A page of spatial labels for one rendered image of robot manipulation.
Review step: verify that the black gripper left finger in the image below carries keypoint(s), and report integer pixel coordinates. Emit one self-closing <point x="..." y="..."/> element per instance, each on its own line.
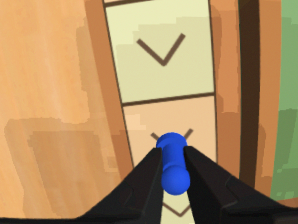
<point x="138" y="199"/>

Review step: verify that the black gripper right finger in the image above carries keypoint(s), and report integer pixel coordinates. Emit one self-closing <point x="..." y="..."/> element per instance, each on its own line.
<point x="218" y="197"/>

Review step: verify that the blue pawn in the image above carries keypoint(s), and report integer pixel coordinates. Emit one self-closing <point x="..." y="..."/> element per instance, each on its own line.
<point x="175" y="178"/>

